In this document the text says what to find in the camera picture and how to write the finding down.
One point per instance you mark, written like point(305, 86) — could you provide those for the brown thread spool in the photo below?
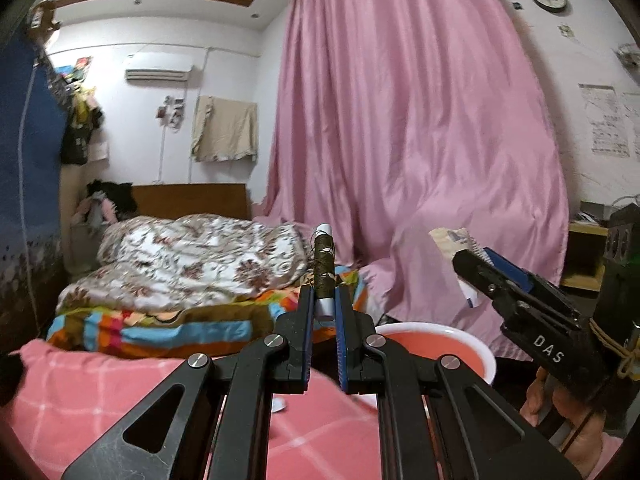
point(324, 278)

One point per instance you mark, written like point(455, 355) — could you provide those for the pile of clothes by headboard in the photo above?
point(106, 203)

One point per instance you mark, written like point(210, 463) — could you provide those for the red bucket white rim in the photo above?
point(432, 341)

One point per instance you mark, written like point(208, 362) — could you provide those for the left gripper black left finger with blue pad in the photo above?
point(208, 419)

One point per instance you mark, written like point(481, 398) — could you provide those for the blue patterned hanging fabric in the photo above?
point(32, 127)

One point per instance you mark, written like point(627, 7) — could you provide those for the white air conditioner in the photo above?
point(156, 66)

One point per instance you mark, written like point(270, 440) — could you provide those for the beige cloth on wall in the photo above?
point(224, 130)

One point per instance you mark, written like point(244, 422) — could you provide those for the wall calendar poster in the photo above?
point(605, 121)

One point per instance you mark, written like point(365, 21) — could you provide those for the wooden side table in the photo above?
point(583, 265)

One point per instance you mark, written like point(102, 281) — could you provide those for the white brown floral quilt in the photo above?
point(152, 265)

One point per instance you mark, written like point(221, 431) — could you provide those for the colourful striped blanket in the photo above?
point(96, 314)

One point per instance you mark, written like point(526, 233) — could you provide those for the pink satin curtain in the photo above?
point(398, 117)

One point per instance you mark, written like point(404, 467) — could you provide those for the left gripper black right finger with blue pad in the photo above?
point(437, 418)

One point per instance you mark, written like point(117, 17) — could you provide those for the wooden headboard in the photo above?
point(173, 201)

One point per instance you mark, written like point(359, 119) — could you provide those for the person's hand holding gripper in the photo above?
point(593, 448)

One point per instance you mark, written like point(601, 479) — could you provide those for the wall socket with plugs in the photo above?
point(171, 112)

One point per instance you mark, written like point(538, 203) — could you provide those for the hanging clothes on wall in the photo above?
point(84, 116)

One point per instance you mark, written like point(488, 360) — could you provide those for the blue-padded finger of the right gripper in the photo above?
point(510, 270)

